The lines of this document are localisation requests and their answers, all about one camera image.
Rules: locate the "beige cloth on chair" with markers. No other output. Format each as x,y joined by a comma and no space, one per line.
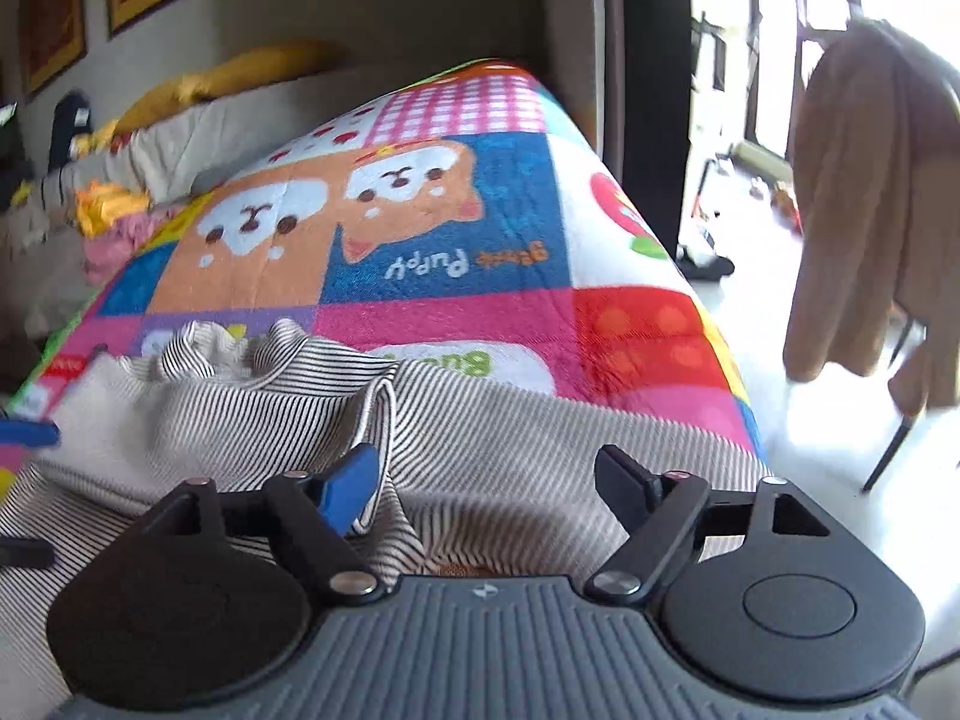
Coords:
862,187

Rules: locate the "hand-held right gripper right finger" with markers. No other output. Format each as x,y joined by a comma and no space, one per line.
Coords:
626,474

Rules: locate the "striped grey shirt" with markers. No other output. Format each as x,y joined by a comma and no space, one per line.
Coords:
487,450

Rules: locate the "narrow framed red picture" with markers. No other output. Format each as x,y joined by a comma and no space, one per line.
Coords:
51,11

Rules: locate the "white pillow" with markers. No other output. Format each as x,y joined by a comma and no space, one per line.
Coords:
202,142

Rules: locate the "pink crumpled cloth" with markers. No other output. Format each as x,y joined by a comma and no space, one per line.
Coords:
124,247

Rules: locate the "colourful cartoon printed blanket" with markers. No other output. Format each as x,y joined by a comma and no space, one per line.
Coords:
450,240

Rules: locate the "yellow pillow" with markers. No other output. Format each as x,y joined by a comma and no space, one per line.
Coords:
232,75

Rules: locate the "black white slipper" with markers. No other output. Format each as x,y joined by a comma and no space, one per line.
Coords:
705,259

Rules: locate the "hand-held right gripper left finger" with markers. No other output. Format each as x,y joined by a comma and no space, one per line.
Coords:
351,486

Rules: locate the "yellow crumpled cloth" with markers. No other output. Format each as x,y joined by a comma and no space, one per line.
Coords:
109,206

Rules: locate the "dark curtain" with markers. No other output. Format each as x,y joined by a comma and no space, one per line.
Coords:
654,75

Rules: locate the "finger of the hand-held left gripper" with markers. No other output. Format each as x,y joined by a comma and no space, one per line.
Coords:
26,553
30,435

